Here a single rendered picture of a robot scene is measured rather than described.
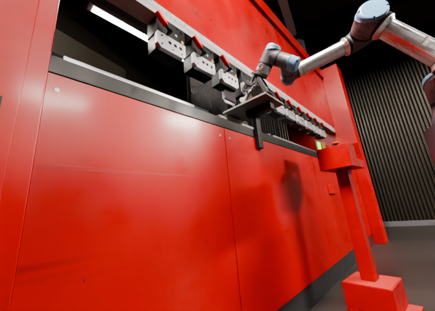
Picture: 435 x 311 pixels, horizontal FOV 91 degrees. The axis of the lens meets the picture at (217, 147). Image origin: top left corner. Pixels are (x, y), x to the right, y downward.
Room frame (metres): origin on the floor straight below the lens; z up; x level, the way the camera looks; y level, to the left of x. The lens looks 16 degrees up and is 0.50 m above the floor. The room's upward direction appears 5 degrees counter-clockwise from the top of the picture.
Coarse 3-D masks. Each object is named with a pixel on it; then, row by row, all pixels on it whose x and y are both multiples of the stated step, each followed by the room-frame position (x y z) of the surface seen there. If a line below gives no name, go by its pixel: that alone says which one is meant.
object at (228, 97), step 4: (224, 88) 1.09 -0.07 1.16; (224, 92) 1.08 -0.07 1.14; (228, 92) 1.11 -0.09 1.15; (232, 92) 1.14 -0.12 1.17; (224, 96) 1.09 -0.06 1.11; (228, 96) 1.11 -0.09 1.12; (232, 96) 1.14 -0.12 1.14; (224, 100) 1.09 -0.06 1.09; (228, 100) 1.12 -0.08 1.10; (232, 100) 1.13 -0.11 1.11; (232, 104) 1.15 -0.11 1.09
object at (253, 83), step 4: (252, 72) 1.00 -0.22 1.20; (256, 72) 0.97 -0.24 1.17; (252, 76) 1.01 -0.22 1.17; (256, 76) 1.00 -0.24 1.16; (260, 76) 0.98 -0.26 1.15; (264, 76) 0.97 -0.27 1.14; (248, 80) 1.03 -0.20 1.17; (252, 80) 1.01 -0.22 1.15; (244, 84) 1.02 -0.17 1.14; (248, 84) 1.01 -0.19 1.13; (252, 84) 0.99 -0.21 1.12; (256, 84) 0.98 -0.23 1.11; (244, 88) 1.03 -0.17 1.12; (248, 88) 1.02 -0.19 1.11; (256, 88) 1.00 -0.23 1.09; (260, 88) 1.01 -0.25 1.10; (252, 92) 1.00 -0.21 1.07; (256, 92) 1.01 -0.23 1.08; (260, 92) 1.03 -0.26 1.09
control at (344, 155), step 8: (320, 144) 1.22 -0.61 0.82; (328, 144) 1.30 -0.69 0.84; (344, 144) 1.07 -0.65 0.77; (352, 144) 1.22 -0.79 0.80; (320, 152) 1.17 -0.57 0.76; (328, 152) 1.14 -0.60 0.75; (336, 152) 1.11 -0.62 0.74; (344, 152) 1.08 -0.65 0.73; (352, 152) 1.10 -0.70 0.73; (360, 152) 1.20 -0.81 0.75; (320, 160) 1.17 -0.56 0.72; (328, 160) 1.14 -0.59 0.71; (336, 160) 1.12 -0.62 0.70; (344, 160) 1.09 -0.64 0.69; (352, 160) 1.08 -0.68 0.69; (360, 160) 1.16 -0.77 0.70; (320, 168) 1.18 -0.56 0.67; (328, 168) 1.15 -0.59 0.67; (336, 168) 1.14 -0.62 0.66; (352, 168) 1.20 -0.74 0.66
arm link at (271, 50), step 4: (268, 44) 0.91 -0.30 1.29; (272, 44) 0.90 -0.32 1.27; (268, 48) 0.91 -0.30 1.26; (272, 48) 0.90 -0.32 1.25; (276, 48) 0.90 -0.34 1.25; (280, 48) 0.92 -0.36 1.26; (264, 52) 0.93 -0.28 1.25; (268, 52) 0.91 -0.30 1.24; (272, 52) 0.91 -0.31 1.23; (276, 52) 0.90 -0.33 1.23; (264, 56) 0.93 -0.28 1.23; (268, 56) 0.92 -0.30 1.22; (272, 56) 0.91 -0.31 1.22; (260, 60) 0.95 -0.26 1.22; (264, 60) 0.93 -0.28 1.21; (268, 60) 0.93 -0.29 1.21; (272, 60) 0.93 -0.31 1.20; (268, 64) 0.94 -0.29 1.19; (272, 64) 0.95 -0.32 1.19
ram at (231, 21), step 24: (120, 0) 0.66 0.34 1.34; (144, 0) 0.69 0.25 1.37; (168, 0) 0.78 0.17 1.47; (192, 0) 0.89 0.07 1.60; (216, 0) 1.05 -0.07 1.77; (240, 0) 1.26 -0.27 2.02; (192, 24) 0.88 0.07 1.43; (216, 24) 1.03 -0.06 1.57; (240, 24) 1.23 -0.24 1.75; (264, 24) 1.52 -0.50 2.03; (240, 48) 1.20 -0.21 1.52; (264, 48) 1.46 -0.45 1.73; (288, 48) 1.87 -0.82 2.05; (312, 72) 2.38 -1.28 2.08; (312, 96) 2.21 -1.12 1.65
